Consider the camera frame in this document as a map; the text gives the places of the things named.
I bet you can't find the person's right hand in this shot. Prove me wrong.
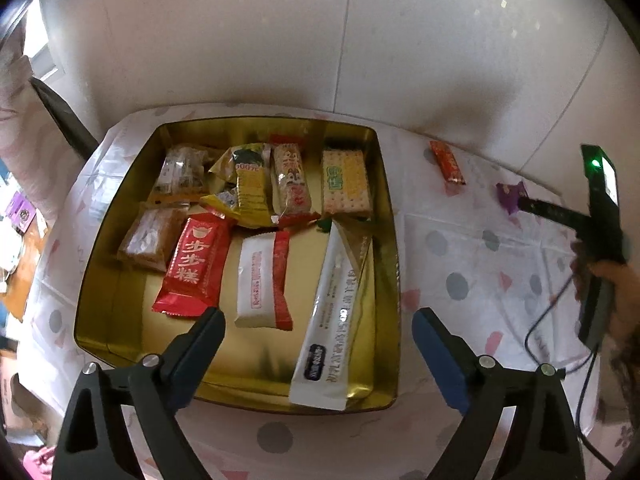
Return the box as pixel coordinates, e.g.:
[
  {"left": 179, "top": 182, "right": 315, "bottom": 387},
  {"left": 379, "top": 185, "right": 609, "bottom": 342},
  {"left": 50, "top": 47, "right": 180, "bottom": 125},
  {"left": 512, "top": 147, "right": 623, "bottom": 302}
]
[{"left": 570, "top": 240, "right": 640, "bottom": 341}]

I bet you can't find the gold tin box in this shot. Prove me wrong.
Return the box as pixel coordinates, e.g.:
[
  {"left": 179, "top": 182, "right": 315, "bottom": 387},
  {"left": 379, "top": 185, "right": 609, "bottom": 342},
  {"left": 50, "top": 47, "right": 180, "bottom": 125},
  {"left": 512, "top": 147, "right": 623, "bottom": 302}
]
[{"left": 73, "top": 117, "right": 401, "bottom": 415}]

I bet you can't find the clear dark pastry packet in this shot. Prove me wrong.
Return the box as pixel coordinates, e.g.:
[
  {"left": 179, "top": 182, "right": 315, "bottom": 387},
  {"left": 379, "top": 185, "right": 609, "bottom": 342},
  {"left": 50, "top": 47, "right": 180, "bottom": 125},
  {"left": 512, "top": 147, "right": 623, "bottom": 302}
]
[{"left": 150, "top": 144, "right": 213, "bottom": 206}]

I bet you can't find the white and red snack packet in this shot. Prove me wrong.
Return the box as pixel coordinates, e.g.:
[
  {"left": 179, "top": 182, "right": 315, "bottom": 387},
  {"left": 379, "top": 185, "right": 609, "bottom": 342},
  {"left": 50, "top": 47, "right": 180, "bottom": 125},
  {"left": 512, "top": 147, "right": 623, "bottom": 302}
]
[{"left": 234, "top": 230, "right": 294, "bottom": 332}]

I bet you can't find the pink cloth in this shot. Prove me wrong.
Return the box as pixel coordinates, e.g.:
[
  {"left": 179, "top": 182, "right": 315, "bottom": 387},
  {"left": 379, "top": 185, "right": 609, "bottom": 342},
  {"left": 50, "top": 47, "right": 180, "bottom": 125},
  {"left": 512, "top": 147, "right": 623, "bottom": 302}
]
[{"left": 22, "top": 447, "right": 57, "bottom": 480}]

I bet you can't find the cracker packet with green ends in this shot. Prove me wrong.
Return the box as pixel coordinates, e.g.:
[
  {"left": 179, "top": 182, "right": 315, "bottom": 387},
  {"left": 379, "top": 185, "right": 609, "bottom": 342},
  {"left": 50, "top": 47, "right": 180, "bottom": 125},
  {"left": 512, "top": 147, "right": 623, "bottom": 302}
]
[{"left": 315, "top": 142, "right": 374, "bottom": 231}]

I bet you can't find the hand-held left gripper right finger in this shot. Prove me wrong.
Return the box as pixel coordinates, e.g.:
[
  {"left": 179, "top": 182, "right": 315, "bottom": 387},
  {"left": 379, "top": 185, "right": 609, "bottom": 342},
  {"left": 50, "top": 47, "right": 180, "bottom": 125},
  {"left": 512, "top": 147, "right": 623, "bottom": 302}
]
[{"left": 411, "top": 306, "right": 588, "bottom": 480}]

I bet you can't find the yellow snack packet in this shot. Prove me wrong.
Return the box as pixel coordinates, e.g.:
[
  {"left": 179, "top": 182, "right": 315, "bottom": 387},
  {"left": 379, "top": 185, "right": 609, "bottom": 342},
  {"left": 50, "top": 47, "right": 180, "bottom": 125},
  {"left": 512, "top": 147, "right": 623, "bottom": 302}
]
[{"left": 200, "top": 142, "right": 276, "bottom": 228}]

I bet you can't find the long white snack packet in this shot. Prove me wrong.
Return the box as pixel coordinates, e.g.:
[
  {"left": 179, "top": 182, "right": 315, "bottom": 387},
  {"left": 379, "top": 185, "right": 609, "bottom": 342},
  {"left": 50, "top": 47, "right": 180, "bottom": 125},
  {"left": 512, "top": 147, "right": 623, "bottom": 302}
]
[{"left": 289, "top": 220, "right": 373, "bottom": 411}]

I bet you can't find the clear brown pastry packet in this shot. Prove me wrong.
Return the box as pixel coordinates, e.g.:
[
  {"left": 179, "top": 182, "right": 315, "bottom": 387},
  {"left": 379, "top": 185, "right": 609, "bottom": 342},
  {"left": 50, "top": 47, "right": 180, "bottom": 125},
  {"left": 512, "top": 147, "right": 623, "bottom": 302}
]
[{"left": 117, "top": 202, "right": 188, "bottom": 273}]

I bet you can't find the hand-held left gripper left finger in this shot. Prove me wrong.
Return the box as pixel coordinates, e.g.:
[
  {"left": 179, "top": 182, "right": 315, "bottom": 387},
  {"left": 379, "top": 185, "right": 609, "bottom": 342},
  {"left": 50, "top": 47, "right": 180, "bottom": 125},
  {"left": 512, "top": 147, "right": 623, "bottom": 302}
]
[{"left": 50, "top": 306, "right": 227, "bottom": 480}]

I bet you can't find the purple box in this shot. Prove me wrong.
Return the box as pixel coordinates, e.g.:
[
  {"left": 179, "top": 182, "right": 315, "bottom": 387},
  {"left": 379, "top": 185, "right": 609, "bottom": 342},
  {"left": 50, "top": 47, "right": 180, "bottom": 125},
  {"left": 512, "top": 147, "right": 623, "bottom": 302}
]
[{"left": 5, "top": 192, "right": 36, "bottom": 233}]

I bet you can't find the puffed rice bar packet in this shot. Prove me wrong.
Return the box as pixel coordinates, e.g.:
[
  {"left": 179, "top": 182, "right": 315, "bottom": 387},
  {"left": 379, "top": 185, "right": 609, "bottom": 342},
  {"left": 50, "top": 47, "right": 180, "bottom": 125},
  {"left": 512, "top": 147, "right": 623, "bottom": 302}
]
[{"left": 270, "top": 135, "right": 322, "bottom": 228}]

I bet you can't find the small red snack packet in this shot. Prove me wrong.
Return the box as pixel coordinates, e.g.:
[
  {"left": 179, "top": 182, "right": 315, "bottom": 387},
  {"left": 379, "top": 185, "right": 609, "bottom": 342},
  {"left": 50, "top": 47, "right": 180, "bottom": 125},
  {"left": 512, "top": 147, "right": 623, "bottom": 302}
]
[{"left": 429, "top": 140, "right": 467, "bottom": 186}]

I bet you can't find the purple snack packet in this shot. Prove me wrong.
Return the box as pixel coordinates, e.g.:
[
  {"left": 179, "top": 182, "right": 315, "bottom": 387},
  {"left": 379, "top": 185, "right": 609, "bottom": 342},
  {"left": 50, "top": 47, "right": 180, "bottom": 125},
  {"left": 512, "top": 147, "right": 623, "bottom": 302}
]
[{"left": 496, "top": 180, "right": 530, "bottom": 216}]

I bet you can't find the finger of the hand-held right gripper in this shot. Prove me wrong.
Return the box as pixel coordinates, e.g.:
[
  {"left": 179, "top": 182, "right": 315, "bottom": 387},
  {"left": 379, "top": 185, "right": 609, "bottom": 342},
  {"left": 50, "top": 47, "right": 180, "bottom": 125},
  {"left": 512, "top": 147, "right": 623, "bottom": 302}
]
[{"left": 517, "top": 195, "right": 593, "bottom": 234}]

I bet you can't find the black cable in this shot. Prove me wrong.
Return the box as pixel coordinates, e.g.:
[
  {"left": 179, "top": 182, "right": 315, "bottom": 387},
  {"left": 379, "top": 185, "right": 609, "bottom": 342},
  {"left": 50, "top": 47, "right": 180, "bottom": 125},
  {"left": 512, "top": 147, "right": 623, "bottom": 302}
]
[{"left": 524, "top": 270, "right": 615, "bottom": 472}]

